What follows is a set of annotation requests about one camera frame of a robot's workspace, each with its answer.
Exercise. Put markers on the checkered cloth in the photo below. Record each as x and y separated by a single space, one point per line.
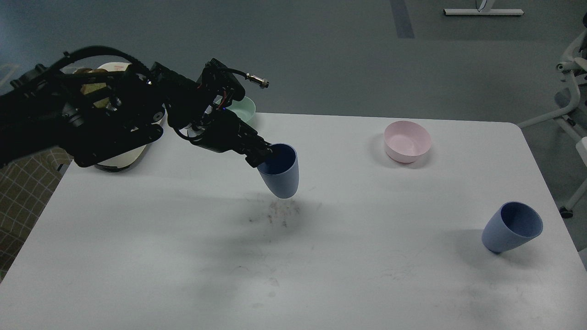
26 186

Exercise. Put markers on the toast slice in toaster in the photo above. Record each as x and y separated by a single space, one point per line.
94 95

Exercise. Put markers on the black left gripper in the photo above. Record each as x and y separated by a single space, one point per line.
198 111

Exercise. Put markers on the blue cup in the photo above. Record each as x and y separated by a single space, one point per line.
280 171
513 225

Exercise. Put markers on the white office chair base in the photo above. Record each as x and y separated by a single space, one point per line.
572 64

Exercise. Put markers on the white stand foot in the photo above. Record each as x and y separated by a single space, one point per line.
483 8

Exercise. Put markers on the mint green bowl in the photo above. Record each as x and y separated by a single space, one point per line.
244 109

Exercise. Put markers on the pink bowl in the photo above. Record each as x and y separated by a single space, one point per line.
406 141

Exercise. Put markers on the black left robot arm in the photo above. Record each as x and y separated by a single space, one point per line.
40 111

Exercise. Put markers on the cream white toaster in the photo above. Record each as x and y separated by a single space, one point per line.
127 159

